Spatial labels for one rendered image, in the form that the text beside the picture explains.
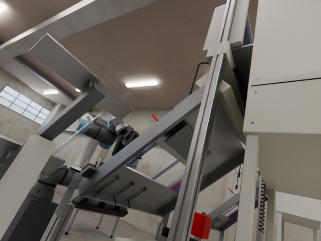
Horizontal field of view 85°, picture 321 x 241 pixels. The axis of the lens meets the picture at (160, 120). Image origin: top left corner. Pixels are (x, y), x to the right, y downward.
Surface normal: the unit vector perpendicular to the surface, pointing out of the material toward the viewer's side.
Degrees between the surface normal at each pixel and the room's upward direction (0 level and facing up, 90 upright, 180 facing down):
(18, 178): 90
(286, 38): 90
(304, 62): 90
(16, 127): 90
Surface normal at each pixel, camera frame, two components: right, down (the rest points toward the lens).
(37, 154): 0.79, -0.01
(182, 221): -0.52, -0.51
